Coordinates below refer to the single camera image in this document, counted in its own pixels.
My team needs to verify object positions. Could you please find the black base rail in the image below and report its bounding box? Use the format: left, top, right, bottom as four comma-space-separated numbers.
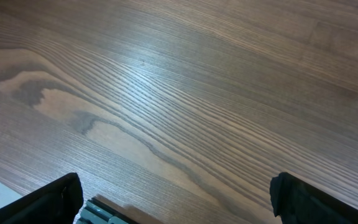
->
75, 197, 139, 224

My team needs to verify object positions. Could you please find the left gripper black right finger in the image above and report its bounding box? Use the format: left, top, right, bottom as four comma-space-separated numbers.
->
269, 172, 358, 224

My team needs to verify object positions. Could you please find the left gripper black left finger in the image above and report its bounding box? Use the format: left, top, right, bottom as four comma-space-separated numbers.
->
0, 172, 84, 224

